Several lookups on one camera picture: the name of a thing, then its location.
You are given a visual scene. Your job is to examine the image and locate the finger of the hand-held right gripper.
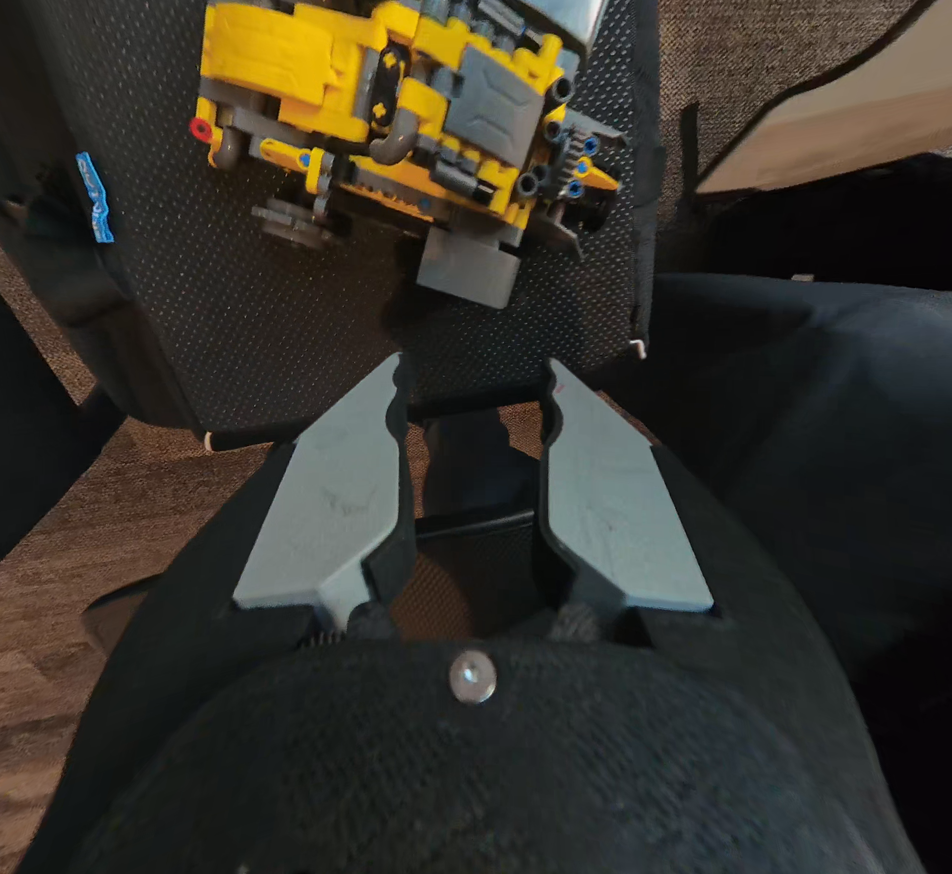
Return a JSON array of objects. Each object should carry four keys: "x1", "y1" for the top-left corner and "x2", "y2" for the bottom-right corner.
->
[{"x1": 694, "y1": 0, "x2": 952, "y2": 197}]

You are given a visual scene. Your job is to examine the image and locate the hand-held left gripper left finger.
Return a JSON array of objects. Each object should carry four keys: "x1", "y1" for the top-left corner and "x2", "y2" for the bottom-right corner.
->
[{"x1": 231, "y1": 352, "x2": 419, "y2": 631}]

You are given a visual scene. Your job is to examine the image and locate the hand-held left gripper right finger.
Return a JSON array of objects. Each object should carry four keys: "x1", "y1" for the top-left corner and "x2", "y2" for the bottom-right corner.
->
[{"x1": 535, "y1": 358, "x2": 716, "y2": 628}]

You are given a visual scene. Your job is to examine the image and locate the yellow toy brick vehicle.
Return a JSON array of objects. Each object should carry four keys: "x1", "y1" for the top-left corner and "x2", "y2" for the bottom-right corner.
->
[{"x1": 188, "y1": 0, "x2": 624, "y2": 311}]

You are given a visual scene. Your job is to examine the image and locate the person's dark trousers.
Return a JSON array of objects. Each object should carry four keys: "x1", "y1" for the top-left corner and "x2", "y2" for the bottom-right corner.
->
[{"x1": 591, "y1": 272, "x2": 952, "y2": 874}]

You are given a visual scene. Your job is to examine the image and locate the black mesh office chair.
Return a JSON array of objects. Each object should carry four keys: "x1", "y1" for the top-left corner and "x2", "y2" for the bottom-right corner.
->
[{"x1": 0, "y1": 0, "x2": 666, "y2": 451}]

